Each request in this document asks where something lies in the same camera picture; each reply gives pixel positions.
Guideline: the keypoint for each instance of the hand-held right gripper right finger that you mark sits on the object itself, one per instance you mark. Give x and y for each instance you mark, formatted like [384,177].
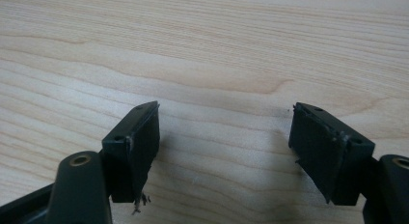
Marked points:
[324,146]

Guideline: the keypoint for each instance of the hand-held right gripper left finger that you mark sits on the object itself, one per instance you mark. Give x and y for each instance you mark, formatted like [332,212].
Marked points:
[133,150]

